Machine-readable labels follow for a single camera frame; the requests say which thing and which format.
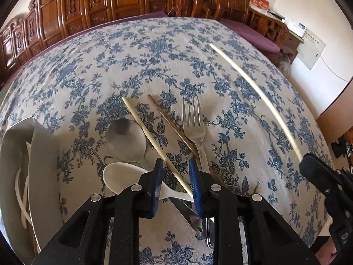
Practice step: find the blue floral tablecloth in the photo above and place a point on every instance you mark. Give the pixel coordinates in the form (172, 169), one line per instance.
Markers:
(77, 88)

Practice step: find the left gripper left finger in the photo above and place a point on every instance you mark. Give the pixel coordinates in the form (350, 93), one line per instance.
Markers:
(108, 224)

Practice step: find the red greeting card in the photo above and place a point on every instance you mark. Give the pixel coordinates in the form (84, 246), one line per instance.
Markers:
(260, 5)

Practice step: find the white device on side table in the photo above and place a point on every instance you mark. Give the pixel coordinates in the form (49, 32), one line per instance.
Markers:
(297, 28)

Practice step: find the wooden side table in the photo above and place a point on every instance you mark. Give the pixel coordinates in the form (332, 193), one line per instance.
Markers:
(290, 44)

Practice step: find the person's right hand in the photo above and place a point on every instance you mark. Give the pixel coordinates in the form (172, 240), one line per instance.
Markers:
(326, 253)

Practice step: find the grey metal rectangular tray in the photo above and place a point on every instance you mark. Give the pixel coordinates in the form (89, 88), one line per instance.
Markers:
(29, 146)

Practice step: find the long carved wooden sofa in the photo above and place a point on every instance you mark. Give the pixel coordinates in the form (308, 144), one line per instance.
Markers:
(50, 21)

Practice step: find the carved wooden armchair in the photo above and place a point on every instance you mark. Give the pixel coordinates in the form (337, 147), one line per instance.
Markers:
(237, 10)

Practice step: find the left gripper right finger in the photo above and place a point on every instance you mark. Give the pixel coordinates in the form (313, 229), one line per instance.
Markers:
(269, 238)

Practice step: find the metal fork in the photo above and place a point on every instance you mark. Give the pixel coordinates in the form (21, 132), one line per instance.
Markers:
(194, 129)

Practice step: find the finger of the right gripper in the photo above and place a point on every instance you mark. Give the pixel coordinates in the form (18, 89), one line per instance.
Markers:
(317, 172)

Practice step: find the white wall electrical panel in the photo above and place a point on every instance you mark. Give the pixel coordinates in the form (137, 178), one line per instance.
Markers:
(310, 51)

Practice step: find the purple armchair cushion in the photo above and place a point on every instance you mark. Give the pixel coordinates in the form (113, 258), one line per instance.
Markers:
(256, 39)

